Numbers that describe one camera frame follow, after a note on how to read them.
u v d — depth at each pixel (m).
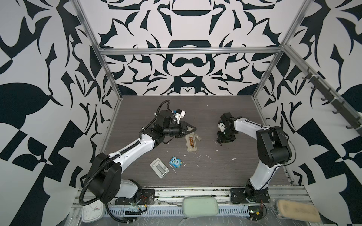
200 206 0.68
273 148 0.50
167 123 0.65
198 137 0.96
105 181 0.41
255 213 0.71
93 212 0.68
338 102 0.59
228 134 0.81
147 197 0.73
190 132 0.73
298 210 0.67
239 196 0.74
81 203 0.38
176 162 0.85
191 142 0.72
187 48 0.93
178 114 0.74
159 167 0.83
